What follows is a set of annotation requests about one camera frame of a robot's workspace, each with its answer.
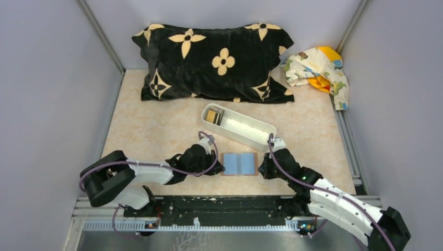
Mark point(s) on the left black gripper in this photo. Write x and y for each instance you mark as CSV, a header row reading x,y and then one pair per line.
x,y
212,159

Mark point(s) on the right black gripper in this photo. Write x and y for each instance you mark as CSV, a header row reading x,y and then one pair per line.
x,y
264,168

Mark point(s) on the brown leather card holder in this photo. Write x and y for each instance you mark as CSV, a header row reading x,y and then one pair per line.
x,y
240,164

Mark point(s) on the white oblong plastic bin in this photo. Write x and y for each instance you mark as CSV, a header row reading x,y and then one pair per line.
x,y
241,128

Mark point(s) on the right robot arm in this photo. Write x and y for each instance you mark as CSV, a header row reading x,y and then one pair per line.
x,y
376,228

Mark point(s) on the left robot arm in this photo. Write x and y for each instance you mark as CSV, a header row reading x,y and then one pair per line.
x,y
119,179

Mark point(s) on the stack of cards in bin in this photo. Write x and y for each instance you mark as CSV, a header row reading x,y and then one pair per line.
x,y
220,111

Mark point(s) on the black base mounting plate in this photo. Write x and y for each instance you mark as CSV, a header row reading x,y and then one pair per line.
x,y
222,210

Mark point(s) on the black floral pillow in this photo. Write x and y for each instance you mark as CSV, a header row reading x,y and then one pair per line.
x,y
232,64

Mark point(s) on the cartoon print cloth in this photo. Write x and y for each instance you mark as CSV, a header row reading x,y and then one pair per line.
x,y
322,68

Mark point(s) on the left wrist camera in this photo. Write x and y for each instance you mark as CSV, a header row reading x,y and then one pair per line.
x,y
206,142

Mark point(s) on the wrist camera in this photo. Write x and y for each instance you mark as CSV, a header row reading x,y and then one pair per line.
x,y
277,144
206,142

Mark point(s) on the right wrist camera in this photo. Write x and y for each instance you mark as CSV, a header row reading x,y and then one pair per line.
x,y
277,144

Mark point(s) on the aluminium frame rail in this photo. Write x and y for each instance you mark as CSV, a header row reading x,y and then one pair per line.
x,y
110,218

